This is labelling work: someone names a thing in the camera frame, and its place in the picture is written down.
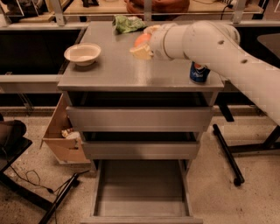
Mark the black table leg frame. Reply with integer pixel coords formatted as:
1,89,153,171
213,93,280,186

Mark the grey top drawer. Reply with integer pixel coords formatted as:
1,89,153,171
66,107,213,132

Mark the white ceramic bowl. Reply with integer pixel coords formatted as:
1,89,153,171
64,43,102,67

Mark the grey drawer cabinet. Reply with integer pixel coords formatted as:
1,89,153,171
57,20,225,171

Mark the grey bottom drawer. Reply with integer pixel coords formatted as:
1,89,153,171
80,160,203,224

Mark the orange fruit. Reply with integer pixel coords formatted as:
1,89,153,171
134,33,151,46

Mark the black floor cable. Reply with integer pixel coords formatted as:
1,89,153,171
0,147,88,224

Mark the cardboard box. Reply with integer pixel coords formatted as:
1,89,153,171
42,96,89,164

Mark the grey drawer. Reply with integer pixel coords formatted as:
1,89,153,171
80,160,203,224
66,107,213,132
82,132,200,159

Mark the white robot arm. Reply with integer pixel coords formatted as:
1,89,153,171
130,21,280,124

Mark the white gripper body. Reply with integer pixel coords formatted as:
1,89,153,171
149,23,186,60

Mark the brown bag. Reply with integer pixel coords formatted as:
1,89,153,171
123,0,190,20

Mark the green chip bag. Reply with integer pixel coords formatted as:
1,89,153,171
112,15,147,34

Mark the grey middle drawer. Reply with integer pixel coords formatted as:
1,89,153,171
82,132,200,159

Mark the crumpled paper in box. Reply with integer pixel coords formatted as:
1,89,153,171
61,129,81,139

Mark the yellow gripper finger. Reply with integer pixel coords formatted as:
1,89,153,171
129,44,153,60
143,24,160,34

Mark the blue Pepsi can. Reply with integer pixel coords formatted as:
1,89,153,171
190,62,210,83

